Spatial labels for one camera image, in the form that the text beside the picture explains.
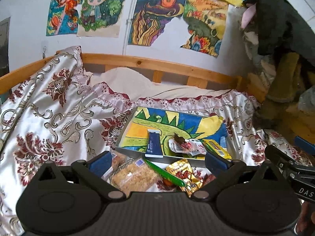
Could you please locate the green sausage stick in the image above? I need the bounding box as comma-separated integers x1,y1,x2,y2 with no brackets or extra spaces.
144,159,186,187

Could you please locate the blond child wall drawing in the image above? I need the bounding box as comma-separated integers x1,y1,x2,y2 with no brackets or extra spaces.
77,0,125,38

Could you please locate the white pillow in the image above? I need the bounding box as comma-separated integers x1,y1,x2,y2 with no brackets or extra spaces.
87,67,229,101

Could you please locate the person's right hand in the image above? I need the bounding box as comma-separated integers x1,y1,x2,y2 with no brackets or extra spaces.
295,201,314,235

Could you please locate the floral satin bedspread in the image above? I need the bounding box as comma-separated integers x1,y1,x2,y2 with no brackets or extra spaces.
1,46,311,235

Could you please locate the small orange fruit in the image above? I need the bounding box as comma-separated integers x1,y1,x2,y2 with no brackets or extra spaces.
163,178,173,187

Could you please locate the wooden bed frame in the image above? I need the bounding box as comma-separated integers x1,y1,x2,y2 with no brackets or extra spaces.
1,53,266,102

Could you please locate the starry swirl wall painting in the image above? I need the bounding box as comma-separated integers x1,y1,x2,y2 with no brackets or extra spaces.
128,0,185,46

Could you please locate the gold snack packet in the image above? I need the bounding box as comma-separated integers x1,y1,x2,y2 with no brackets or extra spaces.
166,159,203,197

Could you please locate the brown hanging garment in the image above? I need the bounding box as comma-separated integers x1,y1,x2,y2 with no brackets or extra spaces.
253,52,311,128

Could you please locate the grey tray with dinosaur drawing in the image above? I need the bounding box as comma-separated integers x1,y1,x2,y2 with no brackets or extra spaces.
115,107,235,167

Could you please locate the black hanging garment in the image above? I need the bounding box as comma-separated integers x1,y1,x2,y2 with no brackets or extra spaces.
243,0,314,65

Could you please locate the landscape wall painting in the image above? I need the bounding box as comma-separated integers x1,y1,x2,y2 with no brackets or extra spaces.
181,0,229,57

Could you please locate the yellow snack bar packet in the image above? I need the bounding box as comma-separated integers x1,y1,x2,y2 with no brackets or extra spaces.
201,139,232,160

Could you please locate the blue white snack stick pack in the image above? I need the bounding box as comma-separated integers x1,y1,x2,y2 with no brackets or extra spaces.
145,129,163,158

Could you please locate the rice cracker bar pack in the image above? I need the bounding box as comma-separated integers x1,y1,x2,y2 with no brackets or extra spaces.
101,150,128,181
109,158,159,197

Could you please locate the clear pack with dark snack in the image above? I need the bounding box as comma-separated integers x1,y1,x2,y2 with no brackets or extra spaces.
168,133,207,157

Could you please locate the plastic bag of clothes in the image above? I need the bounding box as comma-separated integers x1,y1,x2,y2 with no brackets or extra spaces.
297,85,315,115

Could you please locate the orange red snack packet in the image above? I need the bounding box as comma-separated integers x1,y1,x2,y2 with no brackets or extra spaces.
202,174,216,185

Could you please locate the red haired girl wall drawing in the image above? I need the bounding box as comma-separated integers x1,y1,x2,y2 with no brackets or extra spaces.
46,0,83,36

